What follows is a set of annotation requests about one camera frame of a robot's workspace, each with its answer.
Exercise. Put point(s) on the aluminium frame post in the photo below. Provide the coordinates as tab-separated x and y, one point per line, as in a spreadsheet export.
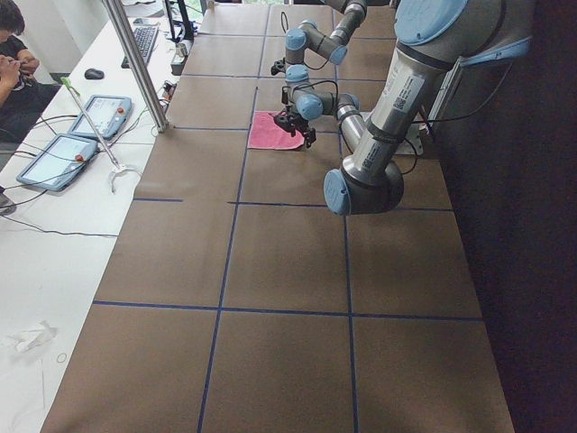
124	31

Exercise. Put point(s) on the near teach pendant tablet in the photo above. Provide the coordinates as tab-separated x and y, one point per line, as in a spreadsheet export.
58	163

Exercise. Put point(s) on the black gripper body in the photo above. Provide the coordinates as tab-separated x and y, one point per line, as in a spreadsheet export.
293	120

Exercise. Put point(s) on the far teach pendant tablet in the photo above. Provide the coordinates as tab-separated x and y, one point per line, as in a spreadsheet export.
108	113

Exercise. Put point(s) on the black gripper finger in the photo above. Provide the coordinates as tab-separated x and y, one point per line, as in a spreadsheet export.
309	137
293	129

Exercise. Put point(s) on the pink and grey towel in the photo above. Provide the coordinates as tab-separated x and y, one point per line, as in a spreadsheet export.
266	135

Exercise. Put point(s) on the black keyboard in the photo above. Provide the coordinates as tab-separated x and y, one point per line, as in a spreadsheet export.
145	37

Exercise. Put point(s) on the black computer mouse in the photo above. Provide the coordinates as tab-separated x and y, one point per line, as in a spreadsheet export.
94	74

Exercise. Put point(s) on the seated person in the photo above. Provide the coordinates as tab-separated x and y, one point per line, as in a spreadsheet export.
23	98

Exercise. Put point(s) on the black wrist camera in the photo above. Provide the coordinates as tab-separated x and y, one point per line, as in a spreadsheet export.
279	66

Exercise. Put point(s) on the crumpled white tissue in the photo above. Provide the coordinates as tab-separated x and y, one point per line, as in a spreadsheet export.
26	340

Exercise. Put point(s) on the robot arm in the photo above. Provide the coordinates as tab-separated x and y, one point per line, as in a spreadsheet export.
432	36
333	47

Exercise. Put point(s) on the grabber reach tool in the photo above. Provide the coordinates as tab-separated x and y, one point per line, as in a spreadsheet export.
119	168

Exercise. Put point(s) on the teach pendant tablet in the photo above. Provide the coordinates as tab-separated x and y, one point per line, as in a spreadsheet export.
108	113
58	163

